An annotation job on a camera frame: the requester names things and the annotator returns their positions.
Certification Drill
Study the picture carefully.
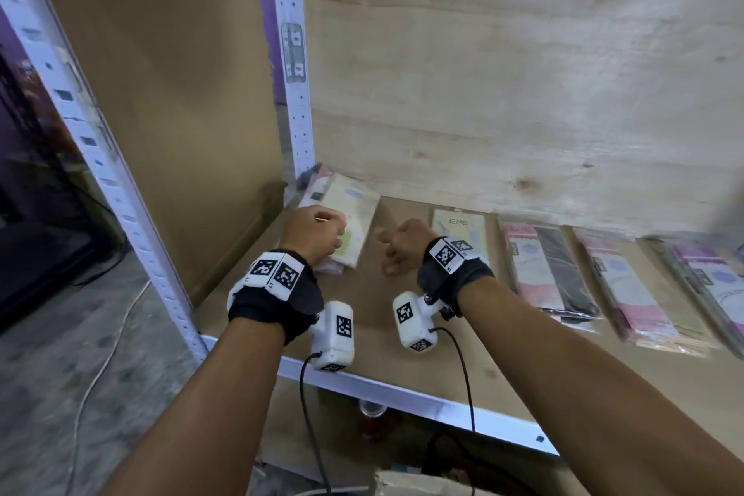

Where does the person's right hand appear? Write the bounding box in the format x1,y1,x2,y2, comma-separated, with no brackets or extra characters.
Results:
375,218,438,277

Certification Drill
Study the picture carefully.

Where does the person's left hand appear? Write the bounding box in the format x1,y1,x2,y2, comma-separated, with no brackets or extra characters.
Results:
280,205,348,267

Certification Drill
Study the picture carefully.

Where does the person's right forearm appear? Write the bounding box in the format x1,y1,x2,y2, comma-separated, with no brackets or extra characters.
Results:
453,276,744,496

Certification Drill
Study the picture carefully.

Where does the person's left forearm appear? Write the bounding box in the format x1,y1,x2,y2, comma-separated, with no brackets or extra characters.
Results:
99,314,327,496

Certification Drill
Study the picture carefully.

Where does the pale green sock packet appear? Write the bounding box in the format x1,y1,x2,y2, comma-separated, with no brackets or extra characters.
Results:
298,171,382,271

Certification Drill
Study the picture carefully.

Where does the pale yellow sock packet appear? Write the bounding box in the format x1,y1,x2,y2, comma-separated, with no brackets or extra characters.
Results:
431,208,493,271

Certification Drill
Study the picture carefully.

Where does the pink and black sock packet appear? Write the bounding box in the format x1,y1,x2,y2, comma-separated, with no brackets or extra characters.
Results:
498,220,603,329

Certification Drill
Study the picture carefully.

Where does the red drink can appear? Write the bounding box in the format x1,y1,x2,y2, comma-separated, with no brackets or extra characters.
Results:
358,398,388,439

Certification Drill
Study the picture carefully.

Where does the plywood back board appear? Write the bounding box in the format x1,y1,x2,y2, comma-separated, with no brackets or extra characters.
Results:
296,0,744,241

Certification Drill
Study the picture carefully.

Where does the brown side board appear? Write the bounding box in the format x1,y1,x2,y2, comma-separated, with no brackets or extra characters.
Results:
17,0,288,307

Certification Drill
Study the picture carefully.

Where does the pink and beige sock packet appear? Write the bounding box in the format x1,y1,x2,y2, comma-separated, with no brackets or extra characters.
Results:
572,226,720,358

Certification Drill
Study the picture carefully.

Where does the black cabinet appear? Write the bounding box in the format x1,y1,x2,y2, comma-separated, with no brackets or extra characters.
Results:
0,4,127,331

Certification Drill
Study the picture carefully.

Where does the purple sock packet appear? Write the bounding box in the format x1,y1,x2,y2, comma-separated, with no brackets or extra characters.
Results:
650,236,744,361

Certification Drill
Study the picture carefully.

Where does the black right wrist strap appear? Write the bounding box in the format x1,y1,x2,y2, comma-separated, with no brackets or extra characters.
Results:
417,236,495,320

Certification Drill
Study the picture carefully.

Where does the black wrist strap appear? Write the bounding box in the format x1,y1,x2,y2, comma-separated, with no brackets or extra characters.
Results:
227,248,325,346
417,236,495,320

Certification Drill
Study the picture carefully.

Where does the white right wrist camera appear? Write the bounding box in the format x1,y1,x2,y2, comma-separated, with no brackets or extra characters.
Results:
392,290,455,354

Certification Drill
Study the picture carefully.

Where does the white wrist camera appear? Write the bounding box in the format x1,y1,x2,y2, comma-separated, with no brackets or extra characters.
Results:
392,290,455,354
309,300,356,373

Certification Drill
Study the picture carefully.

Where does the black left wrist strap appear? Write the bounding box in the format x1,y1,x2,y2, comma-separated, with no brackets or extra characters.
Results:
227,248,325,346

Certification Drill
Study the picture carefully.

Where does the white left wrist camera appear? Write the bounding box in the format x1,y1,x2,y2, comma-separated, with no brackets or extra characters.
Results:
309,300,356,373

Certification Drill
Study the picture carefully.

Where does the white metal shelf rail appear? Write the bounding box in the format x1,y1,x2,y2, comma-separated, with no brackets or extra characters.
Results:
200,334,560,457

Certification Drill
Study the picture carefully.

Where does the black right camera cable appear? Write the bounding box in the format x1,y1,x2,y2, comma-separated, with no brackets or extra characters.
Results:
432,326,478,434

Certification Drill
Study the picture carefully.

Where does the black camera cable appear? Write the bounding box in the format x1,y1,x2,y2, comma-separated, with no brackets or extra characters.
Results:
299,353,332,496
432,326,478,434

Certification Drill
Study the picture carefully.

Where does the black left camera cable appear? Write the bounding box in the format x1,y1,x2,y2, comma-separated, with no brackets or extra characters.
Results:
299,353,332,496

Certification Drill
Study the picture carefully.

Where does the black floor cable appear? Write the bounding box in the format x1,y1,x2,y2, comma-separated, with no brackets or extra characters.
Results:
71,234,133,288

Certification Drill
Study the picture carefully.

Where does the white floor cable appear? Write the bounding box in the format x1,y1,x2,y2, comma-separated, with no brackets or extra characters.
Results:
63,279,153,496

